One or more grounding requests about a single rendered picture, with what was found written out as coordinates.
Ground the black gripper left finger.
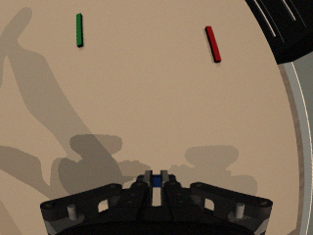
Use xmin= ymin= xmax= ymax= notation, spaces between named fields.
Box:
xmin=40 ymin=170 xmax=153 ymax=235

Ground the small blue block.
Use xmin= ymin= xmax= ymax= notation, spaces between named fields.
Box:
xmin=153 ymin=174 xmax=160 ymax=188

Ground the green rod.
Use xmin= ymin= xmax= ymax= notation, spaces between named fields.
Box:
xmin=76 ymin=13 xmax=83 ymax=48

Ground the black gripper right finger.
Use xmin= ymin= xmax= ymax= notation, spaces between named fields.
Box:
xmin=160 ymin=170 xmax=273 ymax=235

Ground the red rod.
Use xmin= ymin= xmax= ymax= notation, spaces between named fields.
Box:
xmin=204 ymin=26 xmax=221 ymax=63

